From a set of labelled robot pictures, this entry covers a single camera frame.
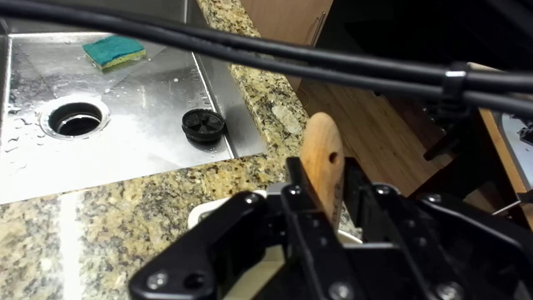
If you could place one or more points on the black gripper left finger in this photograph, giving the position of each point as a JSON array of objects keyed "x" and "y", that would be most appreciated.
[{"x": 221, "y": 250}]

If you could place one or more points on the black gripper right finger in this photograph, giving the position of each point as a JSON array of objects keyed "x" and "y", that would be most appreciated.
[{"x": 443, "y": 250}]

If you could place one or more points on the black stand leg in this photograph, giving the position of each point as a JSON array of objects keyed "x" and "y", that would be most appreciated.
[{"x": 459, "y": 160}]

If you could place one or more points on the black sink stopper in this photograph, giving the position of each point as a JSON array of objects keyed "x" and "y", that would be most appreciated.
[{"x": 203, "y": 125}]

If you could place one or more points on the stainless steel sink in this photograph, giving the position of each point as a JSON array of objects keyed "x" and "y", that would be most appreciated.
[{"x": 138, "y": 127}]

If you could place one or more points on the green kitchen sponge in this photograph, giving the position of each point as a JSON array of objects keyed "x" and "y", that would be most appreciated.
[{"x": 113, "y": 50}]

